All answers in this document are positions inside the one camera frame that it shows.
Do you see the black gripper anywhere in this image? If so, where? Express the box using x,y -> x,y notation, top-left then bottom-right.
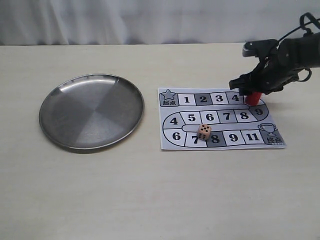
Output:
229,47 -> 300,96

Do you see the red cylinder game piece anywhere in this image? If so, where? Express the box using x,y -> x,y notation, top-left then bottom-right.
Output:
245,92 -> 262,106

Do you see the beige wooden die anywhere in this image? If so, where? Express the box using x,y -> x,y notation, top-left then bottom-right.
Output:
196,124 -> 212,141

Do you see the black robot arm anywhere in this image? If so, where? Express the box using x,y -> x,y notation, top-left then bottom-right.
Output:
229,33 -> 320,96

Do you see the paper number game board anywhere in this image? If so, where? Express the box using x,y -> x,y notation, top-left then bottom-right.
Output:
158,87 -> 286,151

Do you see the round stainless steel plate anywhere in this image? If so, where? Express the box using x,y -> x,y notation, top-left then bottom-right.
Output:
38,73 -> 145,152

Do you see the white curtain backdrop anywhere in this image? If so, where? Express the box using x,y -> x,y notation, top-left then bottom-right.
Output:
0,0 -> 320,45

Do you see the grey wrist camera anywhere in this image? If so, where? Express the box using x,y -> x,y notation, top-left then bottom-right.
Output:
242,39 -> 279,60

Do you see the black cable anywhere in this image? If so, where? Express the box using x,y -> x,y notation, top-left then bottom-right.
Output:
277,12 -> 320,83

